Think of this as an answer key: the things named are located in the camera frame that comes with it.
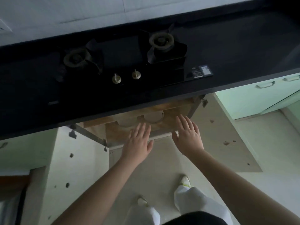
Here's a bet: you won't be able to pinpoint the glass sliding door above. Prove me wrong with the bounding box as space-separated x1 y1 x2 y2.
0 187 28 225

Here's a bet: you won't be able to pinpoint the narrow pale green corner cupboard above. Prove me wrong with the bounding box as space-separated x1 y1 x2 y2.
257 90 300 130

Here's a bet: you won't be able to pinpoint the person's black shirt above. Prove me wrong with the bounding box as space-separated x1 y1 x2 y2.
162 211 228 225

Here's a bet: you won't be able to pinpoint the person's left hand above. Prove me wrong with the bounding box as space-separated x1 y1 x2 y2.
121 122 154 166

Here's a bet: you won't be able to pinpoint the person's right forearm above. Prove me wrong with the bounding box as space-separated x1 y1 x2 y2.
188 147 300 225

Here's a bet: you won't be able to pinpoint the person's left shoe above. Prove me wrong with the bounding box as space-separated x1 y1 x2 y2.
136 195 150 208

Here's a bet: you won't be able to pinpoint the black glass gas stove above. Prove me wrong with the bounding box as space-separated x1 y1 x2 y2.
47 23 215 109

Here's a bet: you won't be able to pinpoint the person's right shoe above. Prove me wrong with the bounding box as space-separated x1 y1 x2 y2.
178 175 192 188

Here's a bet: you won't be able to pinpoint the person's white trousers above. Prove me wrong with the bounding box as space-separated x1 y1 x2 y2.
122 185 233 225

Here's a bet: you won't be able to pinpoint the black countertop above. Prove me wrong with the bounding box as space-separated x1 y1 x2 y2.
0 0 300 141

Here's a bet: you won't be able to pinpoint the pale green cabinet door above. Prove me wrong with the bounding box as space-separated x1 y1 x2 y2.
21 125 111 225
186 92 263 173

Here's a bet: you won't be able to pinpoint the brown wooden door frame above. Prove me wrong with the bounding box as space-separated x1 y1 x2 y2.
0 174 31 194

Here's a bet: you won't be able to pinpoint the person's shoe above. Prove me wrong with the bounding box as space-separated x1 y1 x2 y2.
178 175 192 188
136 195 150 208

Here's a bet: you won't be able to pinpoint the dark stove label sticker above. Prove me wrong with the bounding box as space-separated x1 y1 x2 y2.
192 65 213 79

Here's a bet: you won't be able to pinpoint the person's right hand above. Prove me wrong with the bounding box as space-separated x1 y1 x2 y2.
172 114 204 157

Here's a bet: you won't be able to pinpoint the person's left forearm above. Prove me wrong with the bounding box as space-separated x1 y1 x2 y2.
51 157 142 225

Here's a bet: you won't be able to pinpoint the small white wall socket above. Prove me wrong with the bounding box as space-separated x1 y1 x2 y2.
0 18 14 33

